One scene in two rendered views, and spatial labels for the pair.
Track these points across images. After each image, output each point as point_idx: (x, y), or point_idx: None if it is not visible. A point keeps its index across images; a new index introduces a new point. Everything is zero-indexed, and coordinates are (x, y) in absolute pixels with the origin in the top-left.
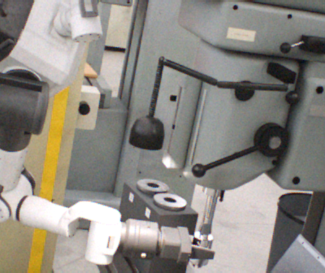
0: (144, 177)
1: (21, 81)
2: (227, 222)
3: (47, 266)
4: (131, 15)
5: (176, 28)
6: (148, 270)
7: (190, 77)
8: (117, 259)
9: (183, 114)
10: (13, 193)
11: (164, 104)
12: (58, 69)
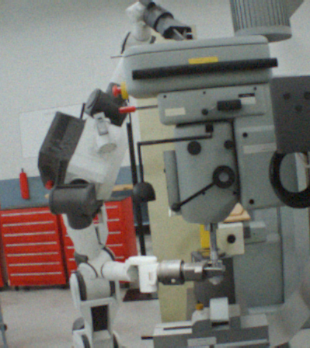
0: None
1: (76, 185)
2: None
3: None
4: None
5: (298, 167)
6: (204, 301)
7: (165, 151)
8: (190, 302)
9: (168, 177)
10: (96, 260)
11: (304, 226)
12: (98, 173)
